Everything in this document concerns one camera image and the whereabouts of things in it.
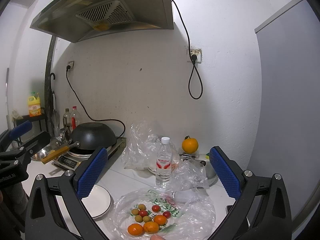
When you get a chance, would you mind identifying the brown longan fruit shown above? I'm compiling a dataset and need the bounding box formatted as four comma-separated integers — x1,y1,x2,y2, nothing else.
143,216,152,223
135,215,143,223
131,209,139,216
138,204,146,210

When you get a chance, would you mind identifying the mandarin orange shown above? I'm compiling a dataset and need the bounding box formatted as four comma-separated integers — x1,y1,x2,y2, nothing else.
153,215,167,226
127,223,144,236
143,221,159,234

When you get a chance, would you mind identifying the person's hand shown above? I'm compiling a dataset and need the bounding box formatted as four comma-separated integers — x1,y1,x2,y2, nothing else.
150,235,165,240

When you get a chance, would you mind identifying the black shelf rack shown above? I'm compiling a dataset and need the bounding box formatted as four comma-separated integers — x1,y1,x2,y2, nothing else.
12,107,48,144

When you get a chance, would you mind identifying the black wok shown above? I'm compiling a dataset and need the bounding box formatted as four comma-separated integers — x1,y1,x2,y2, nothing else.
71,122,117,155

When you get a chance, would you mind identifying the yellow detergent bottle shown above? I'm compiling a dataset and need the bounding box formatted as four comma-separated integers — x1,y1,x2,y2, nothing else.
28,92,42,117

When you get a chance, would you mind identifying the white plate black rim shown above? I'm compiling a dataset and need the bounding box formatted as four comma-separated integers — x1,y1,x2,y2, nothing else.
81,185,112,219

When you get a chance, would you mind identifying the steel pot lid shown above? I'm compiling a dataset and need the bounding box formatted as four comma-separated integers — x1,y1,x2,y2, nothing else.
31,138,66,161

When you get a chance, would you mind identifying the crumpled clear plastic bag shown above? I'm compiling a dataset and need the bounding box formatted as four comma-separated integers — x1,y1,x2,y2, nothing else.
121,120,161,170

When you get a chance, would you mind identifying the black umbrella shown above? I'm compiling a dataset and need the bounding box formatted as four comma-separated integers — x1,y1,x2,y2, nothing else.
49,73,56,134

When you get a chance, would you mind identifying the oil bottle red label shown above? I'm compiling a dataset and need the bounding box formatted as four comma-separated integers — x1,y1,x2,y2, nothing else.
70,106,81,131

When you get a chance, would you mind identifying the dark sauce bottle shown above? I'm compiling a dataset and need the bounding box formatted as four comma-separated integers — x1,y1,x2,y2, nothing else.
62,108,71,129

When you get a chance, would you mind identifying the steel pot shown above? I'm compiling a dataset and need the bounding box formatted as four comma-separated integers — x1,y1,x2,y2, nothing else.
179,153,218,186

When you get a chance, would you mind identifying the red cherry tomato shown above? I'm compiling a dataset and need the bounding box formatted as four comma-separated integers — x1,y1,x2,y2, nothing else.
163,211,171,219
139,210,148,217
151,205,161,212

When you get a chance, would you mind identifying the clear water bottle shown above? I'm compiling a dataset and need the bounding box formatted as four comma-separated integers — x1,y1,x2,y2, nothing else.
156,137,173,188

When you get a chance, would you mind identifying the small clear plastic bag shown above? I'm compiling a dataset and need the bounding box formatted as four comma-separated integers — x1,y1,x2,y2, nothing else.
168,160,209,203

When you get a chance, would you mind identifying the clear printed plastic bag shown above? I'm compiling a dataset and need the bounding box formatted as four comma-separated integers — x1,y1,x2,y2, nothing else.
103,187,216,239

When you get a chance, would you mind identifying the large orange with stem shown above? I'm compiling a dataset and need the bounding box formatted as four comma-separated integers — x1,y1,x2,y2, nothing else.
181,136,199,154

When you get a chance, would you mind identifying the steel range hood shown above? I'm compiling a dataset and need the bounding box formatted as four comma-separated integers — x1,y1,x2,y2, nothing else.
30,0,174,43

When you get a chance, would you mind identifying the wooden wok handle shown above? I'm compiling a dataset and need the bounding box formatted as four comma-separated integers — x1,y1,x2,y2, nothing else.
41,141,80,164

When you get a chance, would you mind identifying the black cooker power cable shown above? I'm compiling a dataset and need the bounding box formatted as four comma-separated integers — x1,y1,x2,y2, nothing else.
65,65,126,138

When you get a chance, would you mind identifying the white wall socket left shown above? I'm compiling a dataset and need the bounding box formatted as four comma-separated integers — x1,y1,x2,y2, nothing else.
66,61,74,72

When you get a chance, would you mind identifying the white wall socket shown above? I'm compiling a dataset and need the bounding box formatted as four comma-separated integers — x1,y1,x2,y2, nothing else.
187,48,202,64
66,61,74,72

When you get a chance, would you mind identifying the black hood power cable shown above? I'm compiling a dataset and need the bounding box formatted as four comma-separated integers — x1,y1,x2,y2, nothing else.
171,0,203,100

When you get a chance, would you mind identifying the white wall socket right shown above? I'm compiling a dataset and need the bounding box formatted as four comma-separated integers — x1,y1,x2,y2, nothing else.
187,48,202,64

